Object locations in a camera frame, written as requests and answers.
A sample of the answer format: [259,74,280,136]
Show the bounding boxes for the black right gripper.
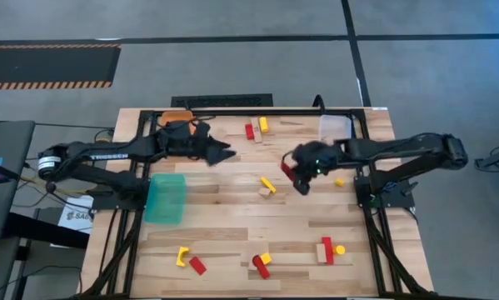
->
[282,141,344,181]

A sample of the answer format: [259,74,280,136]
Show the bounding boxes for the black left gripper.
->
[160,121,237,168]

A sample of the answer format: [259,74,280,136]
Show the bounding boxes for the thin yellow plank block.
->
[260,176,277,195]

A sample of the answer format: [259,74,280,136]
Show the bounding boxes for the long natural wood block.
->
[250,117,263,144]

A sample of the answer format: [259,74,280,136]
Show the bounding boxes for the long red block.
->
[321,236,335,266]

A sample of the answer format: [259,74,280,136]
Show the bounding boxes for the natural wood arch block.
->
[240,245,261,271]

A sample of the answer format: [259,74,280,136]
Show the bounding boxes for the red round-ended block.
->
[252,254,272,280]

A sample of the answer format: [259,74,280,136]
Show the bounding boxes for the yellow arch block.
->
[175,246,191,268]

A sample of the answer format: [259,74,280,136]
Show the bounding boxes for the orange translucent plastic bin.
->
[160,110,197,135]

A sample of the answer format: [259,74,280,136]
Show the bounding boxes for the clear plastic bin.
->
[317,113,354,146]

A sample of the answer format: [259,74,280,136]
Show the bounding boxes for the green translucent plastic bin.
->
[143,172,187,226]

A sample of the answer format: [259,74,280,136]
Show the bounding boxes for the white printed paper sheet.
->
[57,194,95,235]

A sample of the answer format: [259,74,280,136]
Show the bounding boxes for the black floor stand beam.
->
[2,211,91,251]

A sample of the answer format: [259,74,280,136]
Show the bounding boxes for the black hazard-striped floor mat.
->
[0,42,122,91]

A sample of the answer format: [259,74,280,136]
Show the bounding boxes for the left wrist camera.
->
[195,120,212,139]

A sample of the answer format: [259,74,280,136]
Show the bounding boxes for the black aluminium table frame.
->
[72,107,446,300]

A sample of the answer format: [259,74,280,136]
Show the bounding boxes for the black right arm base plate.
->
[354,174,416,209]

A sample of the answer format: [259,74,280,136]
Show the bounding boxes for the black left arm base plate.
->
[91,177,149,212]

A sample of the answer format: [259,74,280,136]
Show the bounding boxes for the black floor cable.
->
[34,122,116,145]

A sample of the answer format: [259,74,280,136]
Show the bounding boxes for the yellow cable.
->
[18,174,92,197]

